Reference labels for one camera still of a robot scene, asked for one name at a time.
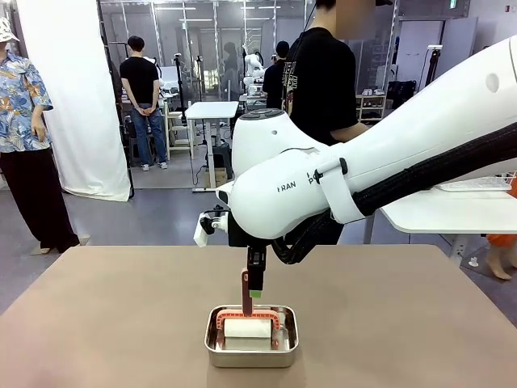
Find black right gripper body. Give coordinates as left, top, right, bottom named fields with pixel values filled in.
left=229, top=213, right=268, bottom=259

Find salmon handled lint roller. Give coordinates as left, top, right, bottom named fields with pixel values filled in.
left=213, top=268, right=286, bottom=351

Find person's right forearm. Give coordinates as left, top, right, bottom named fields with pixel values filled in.
left=330, top=123, right=369, bottom=146

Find cardboard box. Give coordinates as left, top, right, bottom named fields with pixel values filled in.
left=204, top=167, right=228, bottom=189

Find black stool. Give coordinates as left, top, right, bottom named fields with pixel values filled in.
left=211, top=141, right=235, bottom=179

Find rectangular steel tray container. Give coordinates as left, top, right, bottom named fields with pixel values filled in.
left=204, top=305, right=300, bottom=369

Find white standing desk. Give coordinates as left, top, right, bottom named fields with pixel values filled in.
left=185, top=100, right=240, bottom=193

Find man with black cap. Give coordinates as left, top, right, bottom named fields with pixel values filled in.
left=261, top=40, right=290, bottom=110

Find dark clothed person behind glass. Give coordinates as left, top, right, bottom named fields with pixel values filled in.
left=221, top=41, right=240, bottom=102

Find small white background robot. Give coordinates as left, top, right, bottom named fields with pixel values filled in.
left=242, top=51, right=267, bottom=88

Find person in printed black t-shirt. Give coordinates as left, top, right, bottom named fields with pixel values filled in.
left=282, top=0, right=371, bottom=247

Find man in black shirt, jeans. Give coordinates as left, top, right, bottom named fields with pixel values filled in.
left=120, top=35, right=169, bottom=171

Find wooden shoe rack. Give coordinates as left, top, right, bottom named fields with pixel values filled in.
left=356, top=87, right=387, bottom=122

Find white side table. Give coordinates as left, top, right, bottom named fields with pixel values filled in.
left=365, top=186, right=517, bottom=268

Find black bag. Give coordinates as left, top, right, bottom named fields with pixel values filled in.
left=387, top=79, right=417, bottom=108

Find white backdrop curtain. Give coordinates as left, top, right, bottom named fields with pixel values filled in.
left=15, top=0, right=132, bottom=203

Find person in orange clothes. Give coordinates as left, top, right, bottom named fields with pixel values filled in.
left=486, top=233, right=517, bottom=280

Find black light stand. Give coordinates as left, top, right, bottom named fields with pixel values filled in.
left=419, top=45, right=444, bottom=88

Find person in floral shirt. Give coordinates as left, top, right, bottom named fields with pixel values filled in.
left=0, top=18, right=81, bottom=255

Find grey door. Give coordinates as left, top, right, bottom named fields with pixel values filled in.
left=423, top=18, right=478, bottom=82

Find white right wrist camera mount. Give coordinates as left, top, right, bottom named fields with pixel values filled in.
left=193, top=204, right=232, bottom=247

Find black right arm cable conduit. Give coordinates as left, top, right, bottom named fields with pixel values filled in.
left=271, top=120, right=517, bottom=267

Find white wire dish rack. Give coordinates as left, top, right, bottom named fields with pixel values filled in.
left=438, top=171, right=517, bottom=192

